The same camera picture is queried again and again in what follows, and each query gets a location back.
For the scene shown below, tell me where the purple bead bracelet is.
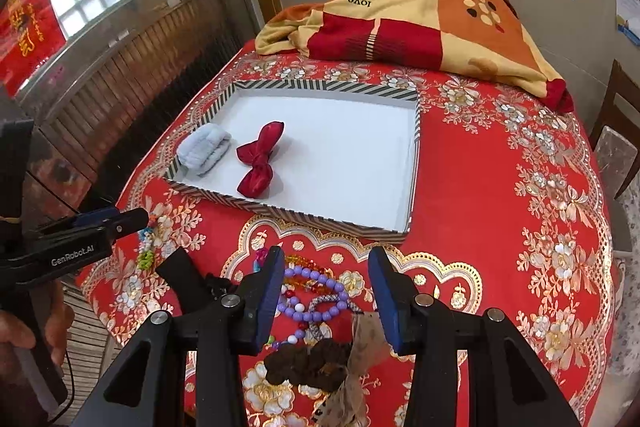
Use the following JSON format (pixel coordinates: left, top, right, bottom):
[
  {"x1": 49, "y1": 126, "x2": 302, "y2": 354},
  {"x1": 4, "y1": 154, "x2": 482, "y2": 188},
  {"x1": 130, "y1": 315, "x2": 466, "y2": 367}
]
[{"x1": 275, "y1": 264, "x2": 350, "y2": 342}]

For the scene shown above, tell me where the multicolour round bead bracelet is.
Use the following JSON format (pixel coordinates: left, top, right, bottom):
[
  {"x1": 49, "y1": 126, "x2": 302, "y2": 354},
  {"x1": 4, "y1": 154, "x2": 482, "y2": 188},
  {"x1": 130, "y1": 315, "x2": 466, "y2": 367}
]
[{"x1": 264, "y1": 288, "x2": 307, "y2": 353}]

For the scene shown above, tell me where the colourful flower bead chain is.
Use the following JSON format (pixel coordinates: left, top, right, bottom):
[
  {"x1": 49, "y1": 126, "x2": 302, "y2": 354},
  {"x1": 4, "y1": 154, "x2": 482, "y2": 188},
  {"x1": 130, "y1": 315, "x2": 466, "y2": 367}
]
[{"x1": 135, "y1": 215, "x2": 161, "y2": 273}]

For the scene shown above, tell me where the person's left hand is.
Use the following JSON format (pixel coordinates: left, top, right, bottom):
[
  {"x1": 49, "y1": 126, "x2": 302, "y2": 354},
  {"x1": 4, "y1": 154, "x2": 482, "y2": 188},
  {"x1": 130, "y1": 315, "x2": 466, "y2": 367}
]
[{"x1": 1, "y1": 280, "x2": 75, "y2": 367}]

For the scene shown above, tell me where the brown lace hair bow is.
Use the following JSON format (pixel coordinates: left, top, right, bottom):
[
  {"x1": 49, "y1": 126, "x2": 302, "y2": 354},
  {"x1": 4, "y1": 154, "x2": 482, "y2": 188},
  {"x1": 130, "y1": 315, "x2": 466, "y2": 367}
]
[{"x1": 265, "y1": 312, "x2": 390, "y2": 427}]

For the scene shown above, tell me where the light blue fluffy scrunchie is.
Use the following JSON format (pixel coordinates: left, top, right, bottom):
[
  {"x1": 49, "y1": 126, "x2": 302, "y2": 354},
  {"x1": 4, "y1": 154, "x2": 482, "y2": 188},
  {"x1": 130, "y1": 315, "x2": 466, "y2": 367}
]
[{"x1": 177, "y1": 122, "x2": 231, "y2": 176}]

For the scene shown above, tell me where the red floral bedspread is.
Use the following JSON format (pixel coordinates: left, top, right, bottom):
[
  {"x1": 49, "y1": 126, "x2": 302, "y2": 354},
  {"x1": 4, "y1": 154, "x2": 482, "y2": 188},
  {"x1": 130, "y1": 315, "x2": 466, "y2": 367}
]
[{"x1": 78, "y1": 46, "x2": 613, "y2": 423}]

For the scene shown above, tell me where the dark red satin bow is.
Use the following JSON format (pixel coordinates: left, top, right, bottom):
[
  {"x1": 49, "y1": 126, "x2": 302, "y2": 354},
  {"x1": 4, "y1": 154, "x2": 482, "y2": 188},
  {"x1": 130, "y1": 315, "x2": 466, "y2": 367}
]
[{"x1": 236, "y1": 121, "x2": 284, "y2": 198}]

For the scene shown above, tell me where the striped white tray box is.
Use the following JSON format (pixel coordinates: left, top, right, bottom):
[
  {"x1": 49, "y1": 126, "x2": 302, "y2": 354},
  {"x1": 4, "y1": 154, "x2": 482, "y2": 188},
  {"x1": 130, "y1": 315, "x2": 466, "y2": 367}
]
[{"x1": 164, "y1": 80, "x2": 421, "y2": 244}]

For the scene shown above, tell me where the red calligraphy poster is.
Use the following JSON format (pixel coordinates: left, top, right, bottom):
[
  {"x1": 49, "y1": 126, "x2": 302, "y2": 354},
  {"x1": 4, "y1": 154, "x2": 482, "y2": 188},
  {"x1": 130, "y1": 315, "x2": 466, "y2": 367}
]
[{"x1": 0, "y1": 0, "x2": 66, "y2": 98}]

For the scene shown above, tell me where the wooden chair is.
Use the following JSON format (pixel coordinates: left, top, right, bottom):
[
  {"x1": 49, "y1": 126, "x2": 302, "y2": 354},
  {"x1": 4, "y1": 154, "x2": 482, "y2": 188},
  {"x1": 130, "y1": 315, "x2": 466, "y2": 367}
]
[{"x1": 588, "y1": 58, "x2": 640, "y2": 200}]

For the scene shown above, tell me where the red yellow patchwork blanket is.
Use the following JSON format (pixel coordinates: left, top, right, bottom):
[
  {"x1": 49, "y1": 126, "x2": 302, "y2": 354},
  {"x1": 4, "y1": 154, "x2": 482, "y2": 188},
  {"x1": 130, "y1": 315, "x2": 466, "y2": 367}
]
[{"x1": 255, "y1": 0, "x2": 574, "y2": 114}]

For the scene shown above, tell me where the silver braided bracelet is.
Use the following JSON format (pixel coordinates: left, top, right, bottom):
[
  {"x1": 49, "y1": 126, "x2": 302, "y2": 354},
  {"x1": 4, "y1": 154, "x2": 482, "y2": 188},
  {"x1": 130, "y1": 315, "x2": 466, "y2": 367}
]
[{"x1": 307, "y1": 293, "x2": 364, "y2": 343}]

